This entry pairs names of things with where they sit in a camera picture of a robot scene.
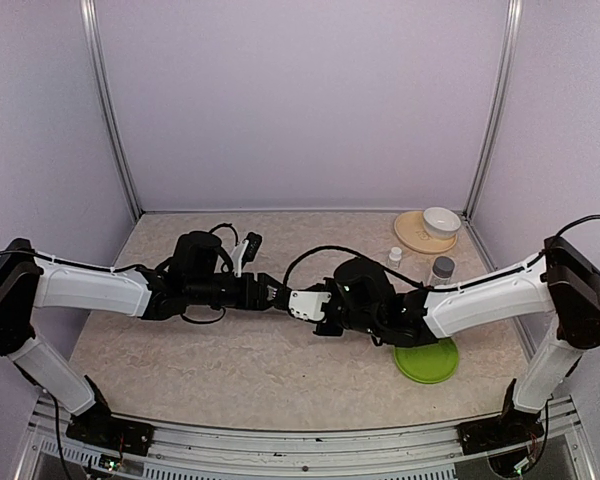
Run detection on aluminium frame post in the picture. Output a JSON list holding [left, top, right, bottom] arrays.
[[463, 0, 523, 222], [80, 0, 144, 223]]

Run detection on orange pill bottle grey cap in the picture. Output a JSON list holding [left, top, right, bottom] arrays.
[[428, 256, 456, 287]]

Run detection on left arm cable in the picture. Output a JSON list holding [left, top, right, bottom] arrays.
[[0, 222, 241, 326]]

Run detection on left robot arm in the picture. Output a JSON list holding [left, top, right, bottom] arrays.
[[0, 231, 291, 445]]

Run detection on left aluminium frame post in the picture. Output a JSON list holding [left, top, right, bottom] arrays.
[[80, 0, 144, 223]]

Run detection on right aluminium frame post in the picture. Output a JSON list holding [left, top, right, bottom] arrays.
[[463, 0, 523, 222]]

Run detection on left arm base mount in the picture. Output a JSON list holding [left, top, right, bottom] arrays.
[[66, 376, 155, 457]]

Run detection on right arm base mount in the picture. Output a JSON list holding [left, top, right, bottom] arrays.
[[456, 380, 546, 455]]

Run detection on small white pill bottle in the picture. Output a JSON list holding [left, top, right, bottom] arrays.
[[387, 247, 403, 270]]

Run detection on green plate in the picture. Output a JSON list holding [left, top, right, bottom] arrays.
[[393, 338, 460, 385]]

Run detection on front aluminium rail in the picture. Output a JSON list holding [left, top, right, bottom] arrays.
[[7, 396, 600, 479]]

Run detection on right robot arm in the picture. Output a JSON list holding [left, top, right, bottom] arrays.
[[308, 237, 600, 444]]

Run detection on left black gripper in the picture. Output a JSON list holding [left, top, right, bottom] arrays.
[[187, 272, 284, 311]]

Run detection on white bowl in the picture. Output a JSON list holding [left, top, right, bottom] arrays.
[[422, 207, 461, 240]]

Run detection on round wooden plate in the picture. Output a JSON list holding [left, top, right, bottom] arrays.
[[393, 211, 458, 255]]

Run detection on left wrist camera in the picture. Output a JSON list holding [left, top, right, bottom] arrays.
[[230, 232, 262, 278]]

